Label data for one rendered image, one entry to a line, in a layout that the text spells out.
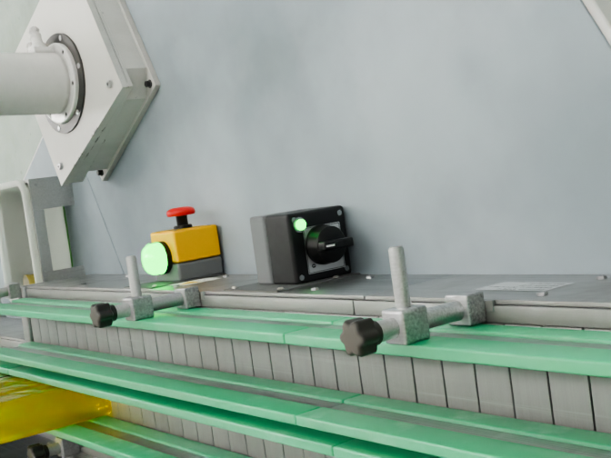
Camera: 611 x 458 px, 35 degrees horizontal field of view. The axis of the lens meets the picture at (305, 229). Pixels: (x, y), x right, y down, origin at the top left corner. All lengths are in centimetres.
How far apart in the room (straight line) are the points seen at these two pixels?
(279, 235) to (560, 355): 50
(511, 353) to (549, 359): 3
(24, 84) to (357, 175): 61
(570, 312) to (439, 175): 30
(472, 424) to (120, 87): 82
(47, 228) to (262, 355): 78
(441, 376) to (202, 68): 65
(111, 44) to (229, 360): 55
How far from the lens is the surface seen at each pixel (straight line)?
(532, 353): 65
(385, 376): 90
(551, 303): 75
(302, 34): 115
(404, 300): 74
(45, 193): 176
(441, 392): 85
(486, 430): 77
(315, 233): 106
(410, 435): 77
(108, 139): 153
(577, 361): 63
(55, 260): 177
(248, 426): 95
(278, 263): 108
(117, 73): 143
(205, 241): 133
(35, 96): 152
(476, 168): 95
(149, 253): 131
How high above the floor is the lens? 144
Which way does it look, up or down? 36 degrees down
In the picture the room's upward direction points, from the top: 100 degrees counter-clockwise
